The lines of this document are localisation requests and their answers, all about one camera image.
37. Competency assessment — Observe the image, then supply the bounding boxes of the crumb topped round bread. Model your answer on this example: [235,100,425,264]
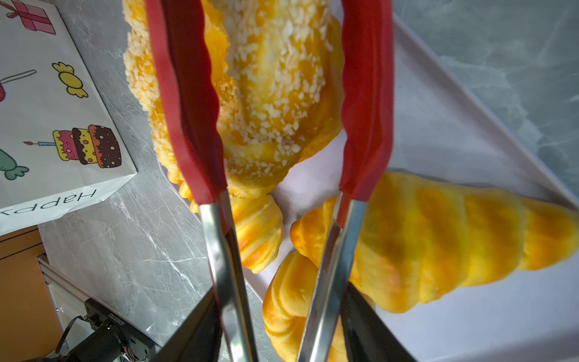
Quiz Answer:
[121,0,345,214]

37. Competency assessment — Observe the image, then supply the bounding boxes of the small bundt bread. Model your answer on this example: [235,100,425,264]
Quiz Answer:
[261,249,376,362]

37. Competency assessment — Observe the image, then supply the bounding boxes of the yellow croissant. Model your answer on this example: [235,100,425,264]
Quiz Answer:
[289,170,579,314]

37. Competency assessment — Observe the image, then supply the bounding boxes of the striped long bread loaf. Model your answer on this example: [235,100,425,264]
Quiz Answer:
[230,195,283,275]

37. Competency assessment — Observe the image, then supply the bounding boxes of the lilac serving tray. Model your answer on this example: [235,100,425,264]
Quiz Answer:
[157,0,579,362]

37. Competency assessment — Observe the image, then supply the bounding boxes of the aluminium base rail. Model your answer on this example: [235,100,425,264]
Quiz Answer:
[22,255,159,362]

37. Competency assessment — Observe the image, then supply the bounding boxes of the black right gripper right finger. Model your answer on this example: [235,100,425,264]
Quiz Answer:
[341,283,416,362]

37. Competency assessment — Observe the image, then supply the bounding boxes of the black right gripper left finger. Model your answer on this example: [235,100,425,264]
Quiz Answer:
[152,289,223,362]

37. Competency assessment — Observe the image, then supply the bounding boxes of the white printed paper bag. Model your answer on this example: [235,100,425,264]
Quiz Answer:
[1,1,137,235]

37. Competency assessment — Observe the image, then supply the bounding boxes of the red metal tongs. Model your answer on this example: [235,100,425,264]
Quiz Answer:
[146,1,394,361]

